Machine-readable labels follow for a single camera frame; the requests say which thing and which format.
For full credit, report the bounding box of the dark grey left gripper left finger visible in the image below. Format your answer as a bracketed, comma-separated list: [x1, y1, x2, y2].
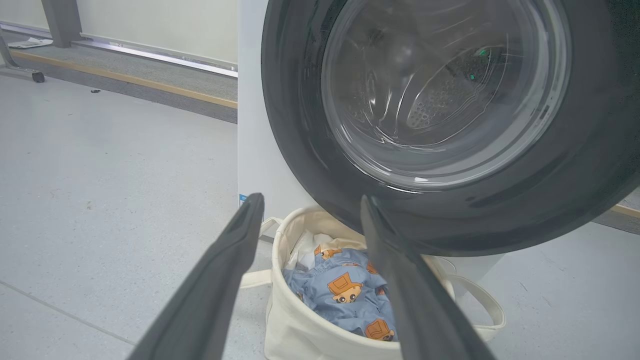
[126, 192, 266, 360]

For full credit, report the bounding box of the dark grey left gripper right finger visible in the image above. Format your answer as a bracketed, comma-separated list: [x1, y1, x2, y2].
[360, 195, 497, 360]

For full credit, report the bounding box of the blue cartoon print garment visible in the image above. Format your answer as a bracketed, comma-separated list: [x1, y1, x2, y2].
[282, 244, 398, 342]

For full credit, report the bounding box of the black round washing machine door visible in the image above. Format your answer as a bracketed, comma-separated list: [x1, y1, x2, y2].
[260, 0, 640, 257]

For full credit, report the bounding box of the cream canvas laundry basket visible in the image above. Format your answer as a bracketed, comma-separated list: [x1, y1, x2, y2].
[239, 206, 507, 360]

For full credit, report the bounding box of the white washing machine body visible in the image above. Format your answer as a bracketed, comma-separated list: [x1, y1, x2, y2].
[237, 0, 506, 301]

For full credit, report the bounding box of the white cloth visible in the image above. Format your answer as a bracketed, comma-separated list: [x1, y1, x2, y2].
[287, 232, 333, 271]

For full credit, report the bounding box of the grey wheeled furniture foot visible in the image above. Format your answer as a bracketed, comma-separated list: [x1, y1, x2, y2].
[0, 35, 46, 83]

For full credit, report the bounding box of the white paper sheet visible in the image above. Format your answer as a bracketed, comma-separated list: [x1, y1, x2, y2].
[7, 37, 53, 49]

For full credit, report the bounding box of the grey metal desk leg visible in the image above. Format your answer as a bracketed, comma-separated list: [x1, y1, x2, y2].
[41, 0, 84, 48]

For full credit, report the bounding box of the aluminium wall rail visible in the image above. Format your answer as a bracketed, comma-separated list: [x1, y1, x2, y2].
[0, 21, 239, 79]

